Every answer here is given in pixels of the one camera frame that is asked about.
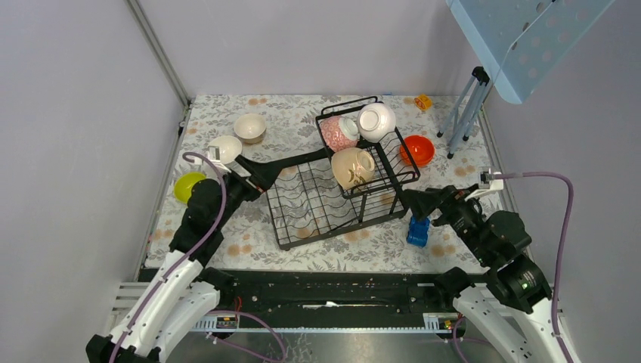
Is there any blue toy truck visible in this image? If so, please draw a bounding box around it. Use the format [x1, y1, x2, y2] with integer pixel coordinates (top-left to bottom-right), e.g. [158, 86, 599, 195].
[406, 216, 431, 248]

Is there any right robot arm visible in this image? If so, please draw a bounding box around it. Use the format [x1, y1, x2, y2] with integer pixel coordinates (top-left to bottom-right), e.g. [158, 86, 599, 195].
[402, 185, 577, 362]

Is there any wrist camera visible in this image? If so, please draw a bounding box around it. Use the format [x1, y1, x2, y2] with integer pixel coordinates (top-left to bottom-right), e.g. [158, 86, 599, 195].
[206, 146, 231, 173]
[465, 170, 504, 201]

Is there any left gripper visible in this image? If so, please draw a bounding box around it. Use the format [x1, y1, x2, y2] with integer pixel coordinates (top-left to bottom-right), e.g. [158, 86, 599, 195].
[215, 154, 284, 228]

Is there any beige bowl top tier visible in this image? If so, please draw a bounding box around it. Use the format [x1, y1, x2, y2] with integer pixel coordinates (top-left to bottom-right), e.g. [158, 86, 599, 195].
[331, 147, 376, 191]

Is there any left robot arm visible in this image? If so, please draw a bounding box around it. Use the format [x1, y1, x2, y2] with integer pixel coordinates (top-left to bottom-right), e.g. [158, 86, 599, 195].
[85, 156, 283, 362]

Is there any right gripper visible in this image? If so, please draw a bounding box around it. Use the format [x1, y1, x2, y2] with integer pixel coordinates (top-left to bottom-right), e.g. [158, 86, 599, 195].
[401, 182, 493, 263]

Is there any cream floral bowl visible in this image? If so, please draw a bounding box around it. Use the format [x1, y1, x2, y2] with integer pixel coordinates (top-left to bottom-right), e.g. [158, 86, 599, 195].
[234, 113, 267, 144]

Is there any lime green bowl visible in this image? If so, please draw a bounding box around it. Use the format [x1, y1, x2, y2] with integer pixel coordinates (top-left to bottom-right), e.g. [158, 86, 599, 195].
[173, 172, 206, 203]

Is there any orange bowl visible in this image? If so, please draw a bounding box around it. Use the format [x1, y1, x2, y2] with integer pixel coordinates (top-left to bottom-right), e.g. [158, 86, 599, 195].
[404, 135, 435, 154]
[398, 148, 435, 167]

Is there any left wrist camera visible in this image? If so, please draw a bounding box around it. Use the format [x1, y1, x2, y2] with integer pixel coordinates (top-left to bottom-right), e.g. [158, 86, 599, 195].
[206, 146, 231, 173]

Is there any white bowl top tier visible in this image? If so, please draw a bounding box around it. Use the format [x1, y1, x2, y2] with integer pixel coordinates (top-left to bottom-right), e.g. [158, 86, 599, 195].
[356, 103, 397, 142]

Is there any floral table mat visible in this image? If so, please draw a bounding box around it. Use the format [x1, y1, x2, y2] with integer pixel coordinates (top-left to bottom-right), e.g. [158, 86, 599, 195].
[179, 95, 490, 274]

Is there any orange toy block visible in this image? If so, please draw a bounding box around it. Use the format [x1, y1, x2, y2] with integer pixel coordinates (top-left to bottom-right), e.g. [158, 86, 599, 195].
[413, 94, 433, 111]

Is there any white ribbed bowl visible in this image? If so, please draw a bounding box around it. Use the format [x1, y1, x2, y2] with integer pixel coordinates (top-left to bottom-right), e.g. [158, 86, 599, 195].
[208, 135, 243, 164]

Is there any pink patterned bowl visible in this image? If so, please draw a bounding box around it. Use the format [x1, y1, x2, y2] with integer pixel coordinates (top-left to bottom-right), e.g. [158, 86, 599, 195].
[320, 116, 360, 152]

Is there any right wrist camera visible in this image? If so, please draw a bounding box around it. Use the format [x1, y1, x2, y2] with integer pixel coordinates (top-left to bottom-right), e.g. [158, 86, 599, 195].
[465, 170, 504, 201]

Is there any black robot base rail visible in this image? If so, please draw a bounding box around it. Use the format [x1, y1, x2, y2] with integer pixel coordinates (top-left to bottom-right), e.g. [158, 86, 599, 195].
[190, 268, 485, 333]

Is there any black wire dish rack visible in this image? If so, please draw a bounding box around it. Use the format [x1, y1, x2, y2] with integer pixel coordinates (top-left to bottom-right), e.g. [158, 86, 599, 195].
[236, 128, 420, 250]

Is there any light blue folding stool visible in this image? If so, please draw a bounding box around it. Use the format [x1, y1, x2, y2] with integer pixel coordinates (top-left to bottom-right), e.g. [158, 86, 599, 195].
[436, 0, 616, 160]

